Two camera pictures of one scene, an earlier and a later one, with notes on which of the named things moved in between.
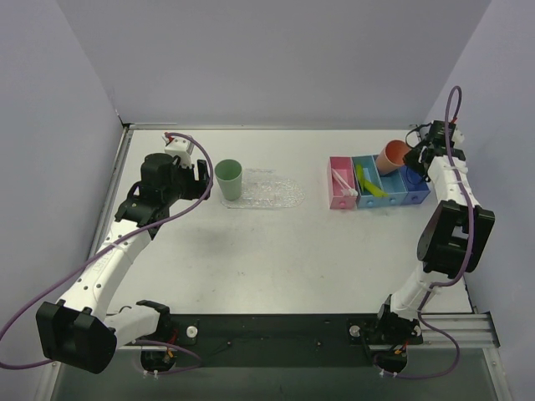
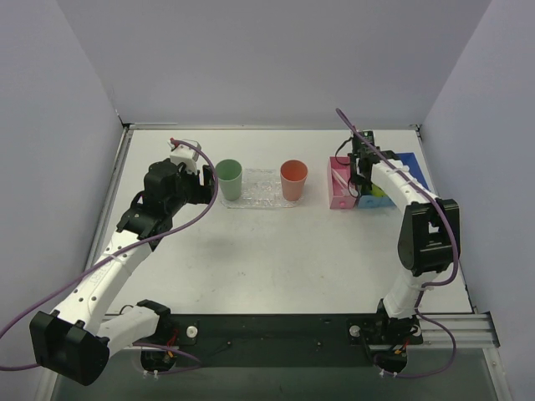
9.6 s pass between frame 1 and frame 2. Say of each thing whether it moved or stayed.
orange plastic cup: moved
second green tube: stayed
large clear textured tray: stayed
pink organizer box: stayed
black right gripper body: moved
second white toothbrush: stayed
